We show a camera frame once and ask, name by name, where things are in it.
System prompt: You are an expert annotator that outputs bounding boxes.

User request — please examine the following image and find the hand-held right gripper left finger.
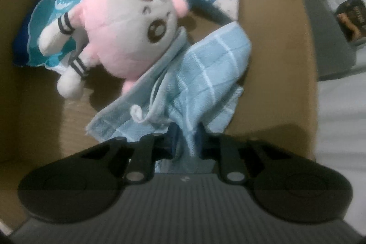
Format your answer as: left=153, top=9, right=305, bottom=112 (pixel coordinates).
left=80, top=123, right=176, bottom=183

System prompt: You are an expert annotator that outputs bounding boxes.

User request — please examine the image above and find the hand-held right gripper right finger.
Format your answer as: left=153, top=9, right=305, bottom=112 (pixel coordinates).
left=200, top=122, right=289, bottom=185

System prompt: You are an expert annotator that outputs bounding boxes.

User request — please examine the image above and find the light blue checked towel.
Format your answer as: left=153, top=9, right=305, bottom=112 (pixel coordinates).
left=85, top=21, right=253, bottom=173

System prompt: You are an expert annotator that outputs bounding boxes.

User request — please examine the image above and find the brown cardboard box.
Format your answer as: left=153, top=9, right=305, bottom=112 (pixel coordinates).
left=0, top=0, right=319, bottom=233

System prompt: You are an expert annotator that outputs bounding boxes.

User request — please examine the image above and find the pink white plush toy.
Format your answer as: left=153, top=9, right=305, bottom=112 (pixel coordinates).
left=38, top=0, right=190, bottom=99

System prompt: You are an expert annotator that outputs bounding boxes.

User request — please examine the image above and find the blue white plastic package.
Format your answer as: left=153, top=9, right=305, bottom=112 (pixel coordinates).
left=13, top=0, right=100, bottom=76

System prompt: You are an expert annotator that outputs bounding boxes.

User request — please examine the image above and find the dark printed box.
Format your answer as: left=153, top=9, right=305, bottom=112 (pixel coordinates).
left=334, top=0, right=366, bottom=41

